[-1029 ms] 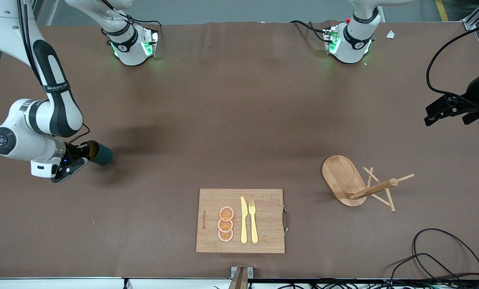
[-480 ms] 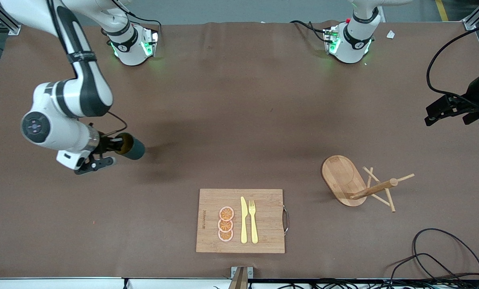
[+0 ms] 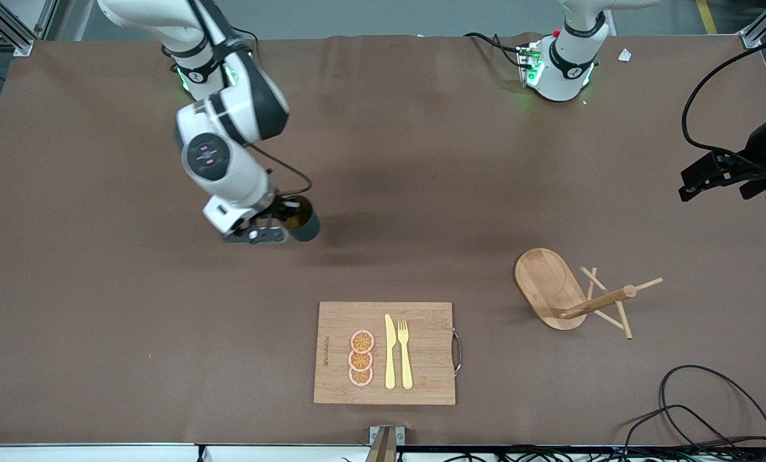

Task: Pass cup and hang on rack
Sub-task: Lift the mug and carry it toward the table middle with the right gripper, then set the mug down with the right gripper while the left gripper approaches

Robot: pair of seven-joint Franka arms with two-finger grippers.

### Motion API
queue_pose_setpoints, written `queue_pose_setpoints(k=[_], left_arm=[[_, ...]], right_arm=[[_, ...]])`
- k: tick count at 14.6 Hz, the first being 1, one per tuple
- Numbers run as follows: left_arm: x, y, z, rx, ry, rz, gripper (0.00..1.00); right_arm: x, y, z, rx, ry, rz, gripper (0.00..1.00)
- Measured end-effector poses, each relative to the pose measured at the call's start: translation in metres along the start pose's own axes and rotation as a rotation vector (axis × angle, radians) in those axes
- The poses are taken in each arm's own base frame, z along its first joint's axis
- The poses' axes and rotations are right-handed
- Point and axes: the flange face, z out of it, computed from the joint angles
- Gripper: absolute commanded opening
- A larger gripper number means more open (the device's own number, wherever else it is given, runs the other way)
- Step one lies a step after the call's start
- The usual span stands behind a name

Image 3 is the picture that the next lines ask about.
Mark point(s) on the wooden cup rack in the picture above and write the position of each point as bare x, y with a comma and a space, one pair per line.
546, 282

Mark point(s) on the bamboo cutting board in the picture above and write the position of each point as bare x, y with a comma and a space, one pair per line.
431, 359

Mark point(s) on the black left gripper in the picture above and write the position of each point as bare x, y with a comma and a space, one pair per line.
756, 149

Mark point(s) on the yellow plastic knife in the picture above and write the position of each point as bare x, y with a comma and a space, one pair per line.
390, 359

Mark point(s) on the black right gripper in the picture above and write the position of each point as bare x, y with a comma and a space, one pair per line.
282, 210

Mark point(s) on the brown table cover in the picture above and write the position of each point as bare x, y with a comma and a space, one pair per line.
382, 269

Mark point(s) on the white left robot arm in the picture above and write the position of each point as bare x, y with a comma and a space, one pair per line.
562, 77

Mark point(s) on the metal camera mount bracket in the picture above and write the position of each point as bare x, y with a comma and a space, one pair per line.
382, 449

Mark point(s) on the white paper scrap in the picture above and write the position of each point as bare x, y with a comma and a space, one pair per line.
625, 55

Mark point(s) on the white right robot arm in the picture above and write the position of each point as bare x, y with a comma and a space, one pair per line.
228, 173

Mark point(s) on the dark teal cup yellow inside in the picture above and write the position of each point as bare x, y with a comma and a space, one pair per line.
309, 228

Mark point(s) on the yellow plastic fork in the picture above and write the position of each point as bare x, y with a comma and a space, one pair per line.
406, 366

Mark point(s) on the toy orange slice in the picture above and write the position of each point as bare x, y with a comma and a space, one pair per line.
361, 341

